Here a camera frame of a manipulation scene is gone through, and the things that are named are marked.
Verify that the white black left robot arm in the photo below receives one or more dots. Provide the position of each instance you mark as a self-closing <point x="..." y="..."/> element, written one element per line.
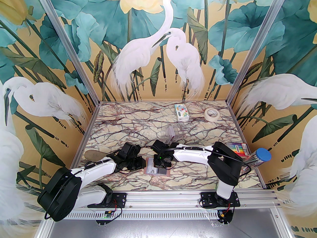
<point x="99" y="167"/>

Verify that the pencil tube with blue lid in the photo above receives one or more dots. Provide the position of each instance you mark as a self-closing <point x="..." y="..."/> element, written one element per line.
<point x="263" y="155"/>

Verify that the aluminium frame post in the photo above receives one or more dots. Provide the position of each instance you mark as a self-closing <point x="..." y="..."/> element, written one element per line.
<point x="66" y="41"/>
<point x="255" y="41"/>

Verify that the pink leather card holder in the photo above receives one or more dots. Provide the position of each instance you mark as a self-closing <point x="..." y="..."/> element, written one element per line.
<point x="148" y="162"/>

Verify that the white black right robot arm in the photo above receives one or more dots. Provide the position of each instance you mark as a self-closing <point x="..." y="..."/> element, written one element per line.
<point x="193" y="155"/>

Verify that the grey metal sheet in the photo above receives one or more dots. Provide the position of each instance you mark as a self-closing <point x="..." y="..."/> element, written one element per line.
<point x="161" y="229"/>

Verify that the small green circuit board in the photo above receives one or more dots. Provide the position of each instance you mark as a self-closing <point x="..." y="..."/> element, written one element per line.
<point x="107" y="214"/>

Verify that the beige masking tape roll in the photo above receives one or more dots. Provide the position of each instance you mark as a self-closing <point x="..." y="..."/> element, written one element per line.
<point x="212" y="118"/>

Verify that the perforated metal strip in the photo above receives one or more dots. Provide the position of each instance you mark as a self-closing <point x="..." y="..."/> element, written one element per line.
<point x="161" y="215"/>

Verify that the coloured marker pack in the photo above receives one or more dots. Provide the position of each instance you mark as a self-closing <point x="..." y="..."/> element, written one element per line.
<point x="239" y="149"/>

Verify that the yellow power connector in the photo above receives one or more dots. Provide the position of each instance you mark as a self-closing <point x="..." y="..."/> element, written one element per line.
<point x="222" y="214"/>

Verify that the clear acrylic card stand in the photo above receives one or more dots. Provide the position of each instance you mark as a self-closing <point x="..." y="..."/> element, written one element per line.
<point x="169" y="132"/>

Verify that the aluminium frame rail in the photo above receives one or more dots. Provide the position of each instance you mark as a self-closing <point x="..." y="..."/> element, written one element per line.
<point x="161" y="198"/>

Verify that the printed tissue pack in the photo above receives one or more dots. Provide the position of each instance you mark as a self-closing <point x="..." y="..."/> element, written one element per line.
<point x="181" y="112"/>

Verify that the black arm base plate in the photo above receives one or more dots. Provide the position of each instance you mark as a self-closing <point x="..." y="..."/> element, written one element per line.
<point x="207" y="199"/>
<point x="119" y="198"/>

